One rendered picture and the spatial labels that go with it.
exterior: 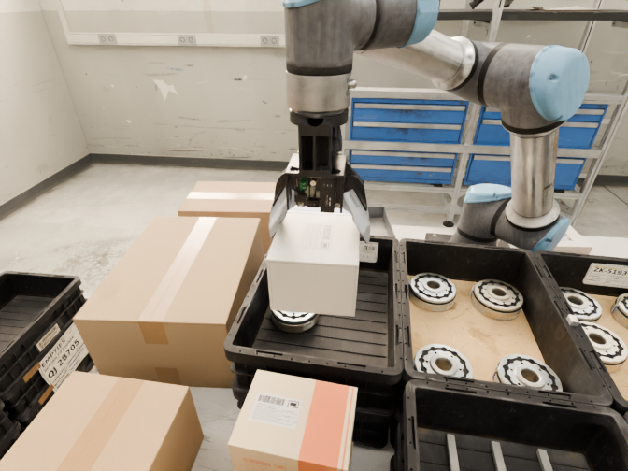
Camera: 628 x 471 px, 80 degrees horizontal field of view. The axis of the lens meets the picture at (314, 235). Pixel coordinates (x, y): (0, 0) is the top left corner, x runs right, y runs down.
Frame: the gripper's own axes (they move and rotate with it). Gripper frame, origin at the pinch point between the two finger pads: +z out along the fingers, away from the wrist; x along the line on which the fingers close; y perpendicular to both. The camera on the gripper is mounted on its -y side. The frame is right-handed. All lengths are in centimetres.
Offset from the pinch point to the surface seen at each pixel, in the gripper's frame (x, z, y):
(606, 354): 53, 25, -4
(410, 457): 14.0, 17.8, 22.4
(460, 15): 58, -21, -197
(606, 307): 63, 28, -21
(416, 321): 20.2, 28.0, -11.7
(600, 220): 192, 113, -215
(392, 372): 12.6, 17.9, 9.8
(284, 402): -3.4, 18.3, 16.3
